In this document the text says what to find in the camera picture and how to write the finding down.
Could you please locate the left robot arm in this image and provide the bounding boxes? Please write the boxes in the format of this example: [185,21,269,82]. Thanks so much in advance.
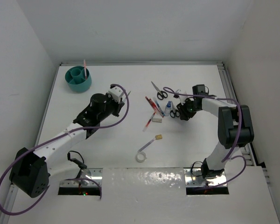
[9,86,126,198]

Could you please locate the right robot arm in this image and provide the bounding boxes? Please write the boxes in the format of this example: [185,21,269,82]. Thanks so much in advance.
[174,84,254,179]

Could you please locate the lower black scissors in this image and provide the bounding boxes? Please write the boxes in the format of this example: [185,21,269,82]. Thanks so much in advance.
[169,102,180,118]

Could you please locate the black scissors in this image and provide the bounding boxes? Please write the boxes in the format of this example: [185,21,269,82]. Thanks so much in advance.
[151,81,168,100]
[169,102,180,118]

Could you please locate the white eraser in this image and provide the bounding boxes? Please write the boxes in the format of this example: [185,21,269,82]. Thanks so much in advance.
[152,118,162,123]

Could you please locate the upper black scissors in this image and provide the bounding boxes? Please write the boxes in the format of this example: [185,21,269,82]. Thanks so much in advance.
[151,81,168,100]

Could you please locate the orange red pen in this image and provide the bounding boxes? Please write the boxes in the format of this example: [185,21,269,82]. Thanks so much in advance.
[142,112,156,132]

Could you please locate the tan pencil sharpener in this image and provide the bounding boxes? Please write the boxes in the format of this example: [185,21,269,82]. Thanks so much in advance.
[155,134,162,140]

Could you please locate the red gel pen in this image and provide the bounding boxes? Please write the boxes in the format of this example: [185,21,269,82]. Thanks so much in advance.
[149,99,164,118]

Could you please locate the teal divided pen holder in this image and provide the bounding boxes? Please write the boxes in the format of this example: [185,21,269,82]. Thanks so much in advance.
[65,66,92,93]

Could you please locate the dark red pen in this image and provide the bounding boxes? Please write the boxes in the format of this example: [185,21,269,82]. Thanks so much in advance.
[145,96,157,111]

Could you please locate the clear tape roll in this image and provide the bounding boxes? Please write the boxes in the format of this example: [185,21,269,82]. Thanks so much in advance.
[135,151,147,163]

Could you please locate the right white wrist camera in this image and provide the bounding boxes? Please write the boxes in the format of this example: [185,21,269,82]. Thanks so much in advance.
[174,89,188,105]

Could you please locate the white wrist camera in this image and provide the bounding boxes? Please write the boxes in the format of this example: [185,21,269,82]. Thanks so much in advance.
[108,86,124,103]
[174,89,188,105]

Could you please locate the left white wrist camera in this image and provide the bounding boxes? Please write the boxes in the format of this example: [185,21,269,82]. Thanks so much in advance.
[108,86,124,103]

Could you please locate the aluminium table frame rail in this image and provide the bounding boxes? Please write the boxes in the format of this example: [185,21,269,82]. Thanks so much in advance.
[60,61,224,66]

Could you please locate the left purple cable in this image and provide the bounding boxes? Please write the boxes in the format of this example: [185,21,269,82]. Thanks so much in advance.
[0,84,131,215]

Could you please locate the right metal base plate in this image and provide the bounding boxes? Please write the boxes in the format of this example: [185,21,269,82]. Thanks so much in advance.
[184,168,227,188]

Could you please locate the metal base plate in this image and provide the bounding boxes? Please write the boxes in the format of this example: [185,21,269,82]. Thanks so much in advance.
[59,168,103,188]
[184,168,227,188]

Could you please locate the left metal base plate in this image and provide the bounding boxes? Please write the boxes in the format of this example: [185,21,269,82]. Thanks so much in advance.
[59,168,103,188]

